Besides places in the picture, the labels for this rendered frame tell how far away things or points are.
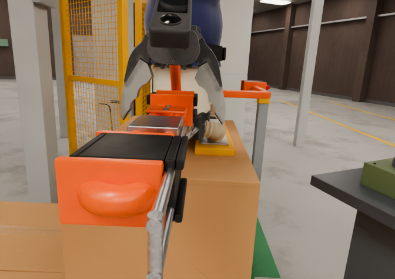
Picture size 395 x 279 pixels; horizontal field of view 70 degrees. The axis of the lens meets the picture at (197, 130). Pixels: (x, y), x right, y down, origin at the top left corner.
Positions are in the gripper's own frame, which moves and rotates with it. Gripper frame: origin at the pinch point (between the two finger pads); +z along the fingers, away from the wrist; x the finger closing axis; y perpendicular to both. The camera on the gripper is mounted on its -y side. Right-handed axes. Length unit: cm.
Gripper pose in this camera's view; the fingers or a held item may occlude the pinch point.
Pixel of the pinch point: (172, 124)
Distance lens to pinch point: 41.6
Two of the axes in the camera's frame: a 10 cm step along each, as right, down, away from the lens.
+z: -0.4, 9.7, 2.4
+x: -10.0, -0.5, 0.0
